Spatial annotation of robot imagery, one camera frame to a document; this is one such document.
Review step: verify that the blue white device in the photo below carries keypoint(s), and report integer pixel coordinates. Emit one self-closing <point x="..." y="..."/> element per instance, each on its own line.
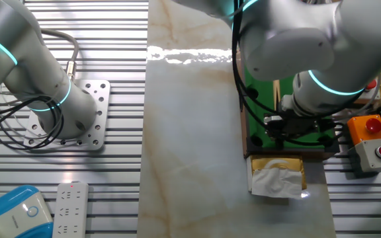
<point x="12" y="215"/>

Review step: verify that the orange box red button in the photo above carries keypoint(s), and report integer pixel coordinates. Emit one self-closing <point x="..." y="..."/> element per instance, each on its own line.
<point x="362" y="129"/>

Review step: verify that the gold tissue pack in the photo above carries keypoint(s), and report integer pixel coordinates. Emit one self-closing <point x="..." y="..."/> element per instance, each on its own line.
<point x="276" y="178"/>

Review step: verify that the green mini pool table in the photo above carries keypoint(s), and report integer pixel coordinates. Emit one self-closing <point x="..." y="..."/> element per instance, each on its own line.
<point x="263" y="96"/>

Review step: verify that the white power strip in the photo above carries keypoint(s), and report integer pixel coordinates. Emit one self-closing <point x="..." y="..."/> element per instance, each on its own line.
<point x="69" y="211"/>

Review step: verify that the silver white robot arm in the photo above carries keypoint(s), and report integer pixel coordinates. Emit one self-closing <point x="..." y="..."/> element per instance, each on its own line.
<point x="309" y="33"/>

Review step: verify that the grey box large red button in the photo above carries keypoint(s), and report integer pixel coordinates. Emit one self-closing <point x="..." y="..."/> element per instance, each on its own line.
<point x="371" y="85"/>

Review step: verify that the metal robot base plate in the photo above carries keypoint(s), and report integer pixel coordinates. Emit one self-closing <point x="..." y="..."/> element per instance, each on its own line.
<point x="101" y="109"/>

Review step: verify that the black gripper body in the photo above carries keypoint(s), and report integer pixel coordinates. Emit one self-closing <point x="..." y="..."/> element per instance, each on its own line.
<point x="296" y="127"/>

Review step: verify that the grey box small red button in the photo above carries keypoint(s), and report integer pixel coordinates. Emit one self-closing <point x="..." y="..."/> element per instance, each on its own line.
<point x="372" y="155"/>

